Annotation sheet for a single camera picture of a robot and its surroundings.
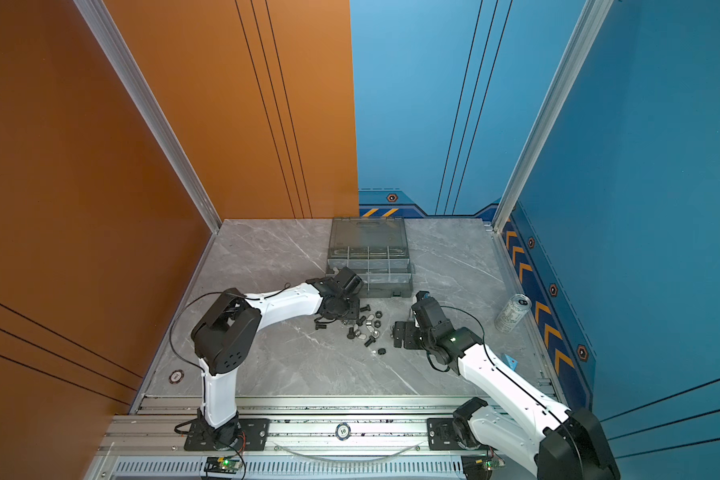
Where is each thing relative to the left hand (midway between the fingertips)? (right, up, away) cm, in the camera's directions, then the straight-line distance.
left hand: (355, 309), depth 95 cm
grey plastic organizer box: (+7, +20, +16) cm, 27 cm away
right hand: (+14, -4, -12) cm, 19 cm away
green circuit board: (-31, -32, -24) cm, 51 cm away
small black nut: (+8, -11, -8) cm, 16 cm away
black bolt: (-11, -5, -4) cm, 12 cm away
